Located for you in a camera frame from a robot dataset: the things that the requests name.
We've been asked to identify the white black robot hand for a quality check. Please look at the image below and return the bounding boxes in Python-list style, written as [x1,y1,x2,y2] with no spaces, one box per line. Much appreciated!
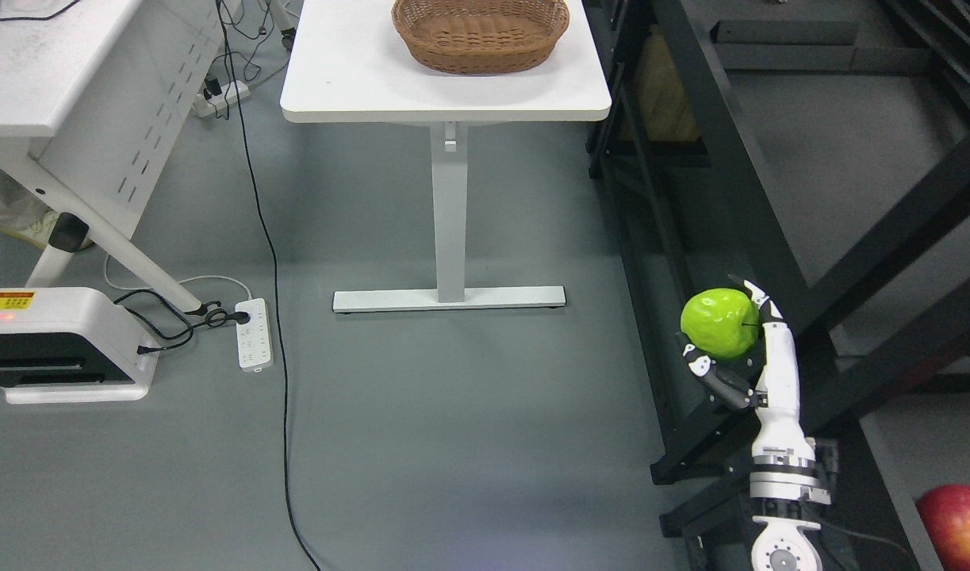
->
[677,274,817,469]

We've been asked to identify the green apple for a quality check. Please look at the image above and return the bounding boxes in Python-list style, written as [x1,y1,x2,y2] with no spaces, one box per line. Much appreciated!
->
[680,288,761,360]

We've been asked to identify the red apple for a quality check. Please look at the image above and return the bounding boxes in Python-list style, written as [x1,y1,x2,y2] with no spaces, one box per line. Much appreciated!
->
[916,485,970,570]

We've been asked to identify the brown wicker basket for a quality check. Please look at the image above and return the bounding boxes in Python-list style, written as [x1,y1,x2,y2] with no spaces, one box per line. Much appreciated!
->
[391,1,570,75]

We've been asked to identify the white power strip near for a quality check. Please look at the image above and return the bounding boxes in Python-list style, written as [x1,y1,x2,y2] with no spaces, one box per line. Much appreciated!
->
[230,297,274,373]

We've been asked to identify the white power strip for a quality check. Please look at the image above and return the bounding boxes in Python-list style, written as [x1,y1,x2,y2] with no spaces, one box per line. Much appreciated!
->
[191,80,251,118]
[230,297,274,373]

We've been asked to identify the white table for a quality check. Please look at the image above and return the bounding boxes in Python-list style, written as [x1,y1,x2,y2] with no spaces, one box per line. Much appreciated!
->
[279,1,612,314]

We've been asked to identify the white power strip far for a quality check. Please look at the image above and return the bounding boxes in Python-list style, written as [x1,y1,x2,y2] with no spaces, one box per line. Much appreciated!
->
[191,80,251,118]

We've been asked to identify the white box device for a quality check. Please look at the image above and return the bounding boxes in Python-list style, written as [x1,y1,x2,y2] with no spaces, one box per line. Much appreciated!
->
[0,288,158,404]

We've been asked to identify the white desk left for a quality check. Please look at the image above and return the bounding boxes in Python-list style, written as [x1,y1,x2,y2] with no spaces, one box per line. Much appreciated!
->
[0,1,220,315]

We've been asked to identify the person leg beige trousers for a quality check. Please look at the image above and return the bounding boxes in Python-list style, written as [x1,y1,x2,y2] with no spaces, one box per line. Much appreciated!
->
[0,170,59,250]

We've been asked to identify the long black cable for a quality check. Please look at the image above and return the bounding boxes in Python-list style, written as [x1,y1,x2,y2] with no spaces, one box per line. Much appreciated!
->
[215,0,323,571]

